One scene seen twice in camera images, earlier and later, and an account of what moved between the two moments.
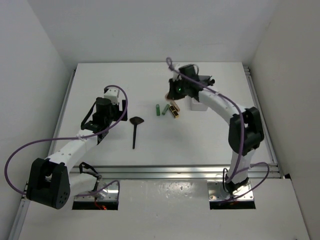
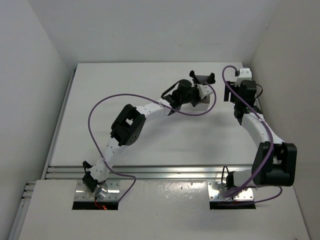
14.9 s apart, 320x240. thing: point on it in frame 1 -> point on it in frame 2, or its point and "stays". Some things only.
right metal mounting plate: (217, 192) stays
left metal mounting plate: (110, 193) stays
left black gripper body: (114, 114) -> (193, 96)
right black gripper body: (179, 88) -> (233, 99)
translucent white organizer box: (196, 105) stays
